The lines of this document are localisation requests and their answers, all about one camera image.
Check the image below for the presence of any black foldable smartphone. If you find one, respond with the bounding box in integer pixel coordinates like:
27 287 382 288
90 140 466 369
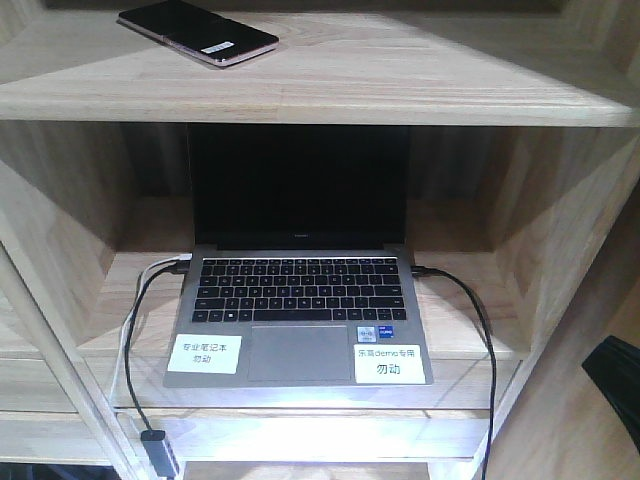
118 1 279 68

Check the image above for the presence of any grey laptop computer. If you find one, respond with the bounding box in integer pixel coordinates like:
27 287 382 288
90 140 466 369
164 123 433 388

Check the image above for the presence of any wooden shelf unit with drawers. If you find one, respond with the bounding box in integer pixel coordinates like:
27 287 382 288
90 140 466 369
1 1 639 479

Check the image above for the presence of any grey usb hub dongle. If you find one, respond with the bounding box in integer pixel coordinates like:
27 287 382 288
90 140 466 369
140 429 180 478

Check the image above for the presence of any black laptop cable right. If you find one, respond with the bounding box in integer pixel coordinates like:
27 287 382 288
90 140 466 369
412 266 499 480

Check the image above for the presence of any black laptop cable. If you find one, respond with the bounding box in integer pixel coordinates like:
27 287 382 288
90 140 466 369
122 262 189 432
412 266 499 480

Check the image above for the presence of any white laptop cable left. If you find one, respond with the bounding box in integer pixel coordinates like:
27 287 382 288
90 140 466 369
108 254 193 441

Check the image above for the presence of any black laptop cable left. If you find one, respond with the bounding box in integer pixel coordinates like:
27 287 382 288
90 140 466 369
122 262 189 432

